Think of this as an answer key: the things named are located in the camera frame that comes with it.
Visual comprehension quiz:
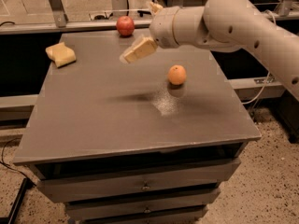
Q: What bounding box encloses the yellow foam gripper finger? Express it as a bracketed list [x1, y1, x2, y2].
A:
[149, 2, 164, 16]
[120, 35, 158, 63]

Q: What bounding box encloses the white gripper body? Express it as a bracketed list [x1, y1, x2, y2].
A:
[149, 7, 179, 49]

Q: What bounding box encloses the red apple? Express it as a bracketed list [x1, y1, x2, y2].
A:
[116, 16, 135, 36]

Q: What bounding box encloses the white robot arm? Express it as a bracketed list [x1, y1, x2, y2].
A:
[120, 0, 299, 99]

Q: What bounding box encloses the orange fruit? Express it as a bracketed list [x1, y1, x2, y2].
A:
[167, 65, 187, 85]

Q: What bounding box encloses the white power strip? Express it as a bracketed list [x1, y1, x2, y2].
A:
[89, 11, 113, 21]

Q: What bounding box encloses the yellow sponge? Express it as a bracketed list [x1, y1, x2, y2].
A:
[46, 42, 77, 67]

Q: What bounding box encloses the grey drawer cabinet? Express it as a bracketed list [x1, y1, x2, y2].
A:
[14, 31, 260, 224]

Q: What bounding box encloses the white cable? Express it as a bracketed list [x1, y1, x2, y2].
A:
[241, 9, 278, 105]

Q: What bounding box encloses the metal frame rail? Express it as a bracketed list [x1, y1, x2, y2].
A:
[0, 0, 299, 35]

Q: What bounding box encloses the black floor frame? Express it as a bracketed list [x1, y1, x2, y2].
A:
[0, 178, 28, 224]

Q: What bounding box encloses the black floor cable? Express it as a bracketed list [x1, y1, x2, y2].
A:
[0, 137, 32, 182]

